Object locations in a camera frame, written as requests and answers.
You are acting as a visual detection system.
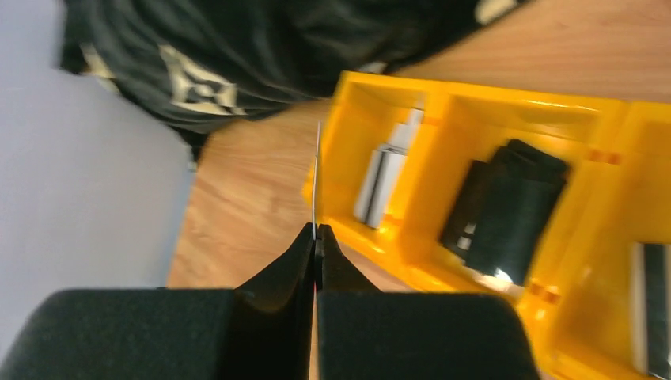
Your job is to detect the black floral blanket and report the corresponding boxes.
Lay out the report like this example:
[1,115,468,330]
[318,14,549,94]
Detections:
[59,0,521,158]

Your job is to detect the black card holder in bin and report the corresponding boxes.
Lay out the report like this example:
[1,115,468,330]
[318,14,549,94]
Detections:
[439,139,571,286]

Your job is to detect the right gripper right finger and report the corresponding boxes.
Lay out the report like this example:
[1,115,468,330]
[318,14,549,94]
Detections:
[315,225,540,379]

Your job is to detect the yellow three-compartment bin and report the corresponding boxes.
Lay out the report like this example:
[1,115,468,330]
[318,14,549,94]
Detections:
[319,72,670,379]

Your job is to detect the silver credit card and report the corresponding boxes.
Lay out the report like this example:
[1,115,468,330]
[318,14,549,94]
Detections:
[311,121,322,241]

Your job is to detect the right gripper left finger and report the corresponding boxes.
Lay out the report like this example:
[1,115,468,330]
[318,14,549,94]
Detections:
[1,224,315,379]

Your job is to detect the white cards in bin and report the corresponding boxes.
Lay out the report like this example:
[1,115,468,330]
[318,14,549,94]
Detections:
[354,108,424,229]

